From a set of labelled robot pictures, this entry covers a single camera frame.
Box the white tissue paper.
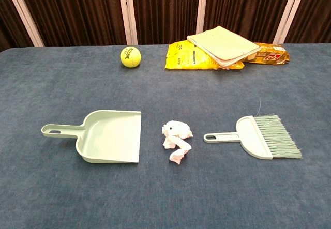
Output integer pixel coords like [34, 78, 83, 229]
[161, 120, 194, 165]

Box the mint green plastic dustpan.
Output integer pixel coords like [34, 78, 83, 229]
[41, 110, 142, 164]

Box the mint green hand broom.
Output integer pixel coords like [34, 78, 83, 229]
[203, 114, 303, 160]

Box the yellow snack bag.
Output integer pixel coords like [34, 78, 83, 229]
[164, 39, 245, 71]

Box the yellow tennis ball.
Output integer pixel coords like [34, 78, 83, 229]
[119, 45, 142, 68]

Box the pale yellow spiral notebook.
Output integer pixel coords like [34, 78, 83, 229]
[186, 25, 261, 67]

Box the blue felt table cover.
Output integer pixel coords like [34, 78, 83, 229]
[0, 42, 331, 229]

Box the golden brown snack packet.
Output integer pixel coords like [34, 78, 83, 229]
[243, 42, 291, 65]

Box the dark brown curtain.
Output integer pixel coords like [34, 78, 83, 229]
[0, 0, 331, 53]

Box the white partition frame post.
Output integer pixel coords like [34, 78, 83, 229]
[2, 0, 44, 48]
[117, 0, 139, 45]
[273, 0, 310, 44]
[195, 0, 215, 35]

